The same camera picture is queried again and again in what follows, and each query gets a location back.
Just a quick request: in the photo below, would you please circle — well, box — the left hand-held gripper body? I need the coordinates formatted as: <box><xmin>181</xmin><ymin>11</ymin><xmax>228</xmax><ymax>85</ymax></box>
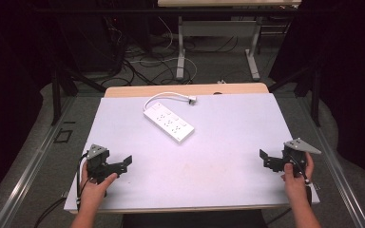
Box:
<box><xmin>86</xmin><ymin>143</ymin><xmax>122</xmax><ymax>185</ymax></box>

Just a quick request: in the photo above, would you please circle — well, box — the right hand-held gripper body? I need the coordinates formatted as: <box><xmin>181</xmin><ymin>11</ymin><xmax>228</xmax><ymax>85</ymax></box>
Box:
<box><xmin>280</xmin><ymin>137</ymin><xmax>322</xmax><ymax>179</ymax></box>

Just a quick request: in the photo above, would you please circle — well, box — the person's right hand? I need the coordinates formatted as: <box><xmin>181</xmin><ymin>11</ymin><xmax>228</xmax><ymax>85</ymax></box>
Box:
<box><xmin>280</xmin><ymin>151</ymin><xmax>316</xmax><ymax>204</ymax></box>

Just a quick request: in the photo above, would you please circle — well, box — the person's left hand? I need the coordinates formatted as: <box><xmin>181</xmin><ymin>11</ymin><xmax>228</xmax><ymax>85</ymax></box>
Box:
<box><xmin>79</xmin><ymin>162</ymin><xmax>119</xmax><ymax>207</ymax></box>

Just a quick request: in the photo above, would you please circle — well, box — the pale table mat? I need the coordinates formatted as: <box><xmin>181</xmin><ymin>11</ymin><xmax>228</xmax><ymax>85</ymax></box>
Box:
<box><xmin>63</xmin><ymin>92</ymin><xmax>320</xmax><ymax>213</ymax></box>

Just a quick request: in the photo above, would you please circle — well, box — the white power strip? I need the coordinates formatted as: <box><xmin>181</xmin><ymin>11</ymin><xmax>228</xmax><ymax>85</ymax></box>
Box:
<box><xmin>143</xmin><ymin>102</ymin><xmax>196</xmax><ymax>144</ymax></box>

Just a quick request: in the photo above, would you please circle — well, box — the black metal stand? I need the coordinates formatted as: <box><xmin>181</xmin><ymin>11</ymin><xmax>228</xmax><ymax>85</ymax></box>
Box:
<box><xmin>267</xmin><ymin>65</ymin><xmax>321</xmax><ymax>128</ymax></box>
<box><xmin>50</xmin><ymin>62</ymin><xmax>106</xmax><ymax>126</ymax></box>

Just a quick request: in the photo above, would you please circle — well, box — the person's dark clothing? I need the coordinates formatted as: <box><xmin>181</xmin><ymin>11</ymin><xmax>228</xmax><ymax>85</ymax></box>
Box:
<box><xmin>121</xmin><ymin>209</ymin><xmax>269</xmax><ymax>228</ymax></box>

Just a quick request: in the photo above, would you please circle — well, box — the black curtain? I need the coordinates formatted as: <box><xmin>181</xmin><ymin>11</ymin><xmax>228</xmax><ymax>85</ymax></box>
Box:
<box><xmin>267</xmin><ymin>0</ymin><xmax>365</xmax><ymax>189</ymax></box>
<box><xmin>0</xmin><ymin>0</ymin><xmax>57</xmax><ymax>211</ymax></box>

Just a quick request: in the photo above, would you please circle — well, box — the black equipment rack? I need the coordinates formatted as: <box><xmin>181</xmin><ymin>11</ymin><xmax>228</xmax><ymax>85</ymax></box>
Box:
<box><xmin>55</xmin><ymin>13</ymin><xmax>128</xmax><ymax>74</ymax></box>

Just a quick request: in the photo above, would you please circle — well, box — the desk with white legs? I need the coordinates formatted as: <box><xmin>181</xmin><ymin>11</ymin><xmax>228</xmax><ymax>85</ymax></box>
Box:
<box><xmin>157</xmin><ymin>0</ymin><xmax>302</xmax><ymax>82</ymax></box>

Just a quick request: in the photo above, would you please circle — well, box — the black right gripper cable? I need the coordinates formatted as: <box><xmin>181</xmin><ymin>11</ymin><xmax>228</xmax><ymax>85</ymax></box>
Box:
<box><xmin>292</xmin><ymin>161</ymin><xmax>314</xmax><ymax>207</ymax></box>

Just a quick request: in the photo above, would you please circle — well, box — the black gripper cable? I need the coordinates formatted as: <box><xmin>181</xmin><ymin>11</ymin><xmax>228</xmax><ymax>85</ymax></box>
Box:
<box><xmin>292</xmin><ymin>161</ymin><xmax>314</xmax><ymax>207</ymax></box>
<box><xmin>75</xmin><ymin>151</ymin><xmax>90</xmax><ymax>213</ymax></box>

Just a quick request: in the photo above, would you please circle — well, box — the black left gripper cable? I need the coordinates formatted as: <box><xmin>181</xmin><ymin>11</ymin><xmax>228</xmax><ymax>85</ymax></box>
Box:
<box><xmin>75</xmin><ymin>151</ymin><xmax>90</xmax><ymax>213</ymax></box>

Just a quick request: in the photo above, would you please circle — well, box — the black floor socket frame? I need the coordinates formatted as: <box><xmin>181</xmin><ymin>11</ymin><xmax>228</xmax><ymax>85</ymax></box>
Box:
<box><xmin>53</xmin><ymin>128</ymin><xmax>74</xmax><ymax>144</ymax></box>

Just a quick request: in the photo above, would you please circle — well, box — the aluminium floor rail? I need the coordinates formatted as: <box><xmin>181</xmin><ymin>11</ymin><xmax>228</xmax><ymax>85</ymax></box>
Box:
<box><xmin>296</xmin><ymin>94</ymin><xmax>365</xmax><ymax>228</ymax></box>
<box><xmin>0</xmin><ymin>96</ymin><xmax>78</xmax><ymax>228</ymax></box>

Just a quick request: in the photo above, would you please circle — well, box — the black floor cable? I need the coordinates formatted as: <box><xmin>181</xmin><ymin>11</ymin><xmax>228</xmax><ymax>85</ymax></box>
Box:
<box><xmin>32</xmin><ymin>197</ymin><xmax>68</xmax><ymax>228</ymax></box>

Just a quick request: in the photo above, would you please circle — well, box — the white power strip cable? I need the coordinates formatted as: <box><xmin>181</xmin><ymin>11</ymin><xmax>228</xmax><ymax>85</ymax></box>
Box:
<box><xmin>143</xmin><ymin>90</ymin><xmax>191</xmax><ymax>112</ymax></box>

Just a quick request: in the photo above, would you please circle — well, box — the tangle of black floor cables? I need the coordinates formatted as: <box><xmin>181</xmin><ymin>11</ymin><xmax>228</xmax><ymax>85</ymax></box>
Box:
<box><xmin>106</xmin><ymin>33</ymin><xmax>240</xmax><ymax>87</ymax></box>

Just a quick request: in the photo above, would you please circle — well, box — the white floor cable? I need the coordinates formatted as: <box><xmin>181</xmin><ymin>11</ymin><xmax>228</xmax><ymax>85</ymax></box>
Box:
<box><xmin>128</xmin><ymin>16</ymin><xmax>199</xmax><ymax>85</ymax></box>

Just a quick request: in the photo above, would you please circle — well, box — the black horizontal frame bar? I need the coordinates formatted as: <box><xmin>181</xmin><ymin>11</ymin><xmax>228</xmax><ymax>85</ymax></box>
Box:
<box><xmin>33</xmin><ymin>7</ymin><xmax>300</xmax><ymax>15</ymax></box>

